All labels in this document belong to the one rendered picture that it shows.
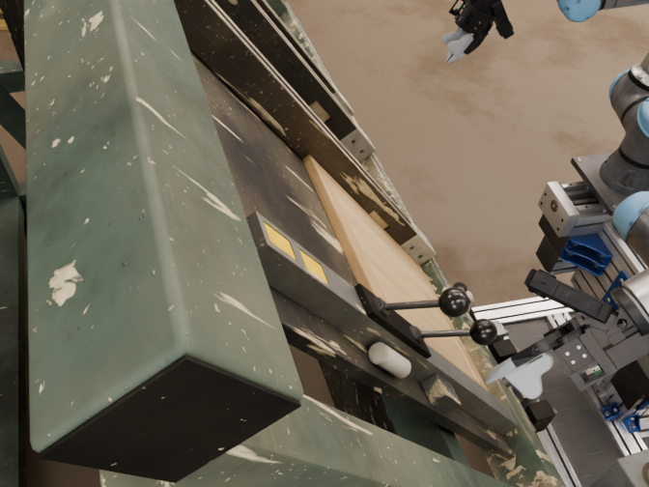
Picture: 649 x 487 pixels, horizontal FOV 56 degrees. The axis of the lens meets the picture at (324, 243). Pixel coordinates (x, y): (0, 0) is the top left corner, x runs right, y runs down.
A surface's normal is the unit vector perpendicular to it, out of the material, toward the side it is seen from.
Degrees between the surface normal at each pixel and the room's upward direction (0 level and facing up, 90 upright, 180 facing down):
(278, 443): 55
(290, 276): 90
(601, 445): 0
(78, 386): 35
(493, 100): 0
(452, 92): 0
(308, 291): 90
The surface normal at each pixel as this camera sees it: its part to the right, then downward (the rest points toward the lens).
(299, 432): 0.80, -0.54
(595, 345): -0.37, -0.15
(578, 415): 0.05, -0.66
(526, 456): -0.51, -0.42
